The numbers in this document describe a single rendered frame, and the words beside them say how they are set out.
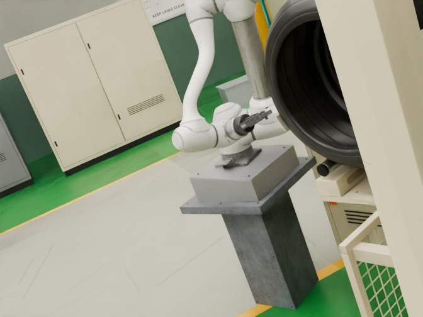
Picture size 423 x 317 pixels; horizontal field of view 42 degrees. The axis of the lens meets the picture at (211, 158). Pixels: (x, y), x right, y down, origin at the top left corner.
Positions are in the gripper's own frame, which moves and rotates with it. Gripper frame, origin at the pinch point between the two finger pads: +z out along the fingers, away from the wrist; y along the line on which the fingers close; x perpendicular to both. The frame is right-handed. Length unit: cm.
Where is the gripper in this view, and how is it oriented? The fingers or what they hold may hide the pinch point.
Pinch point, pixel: (272, 110)
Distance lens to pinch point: 200.0
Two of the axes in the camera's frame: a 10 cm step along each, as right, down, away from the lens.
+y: 7.1, -4.4, 5.5
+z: 5.1, -2.2, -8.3
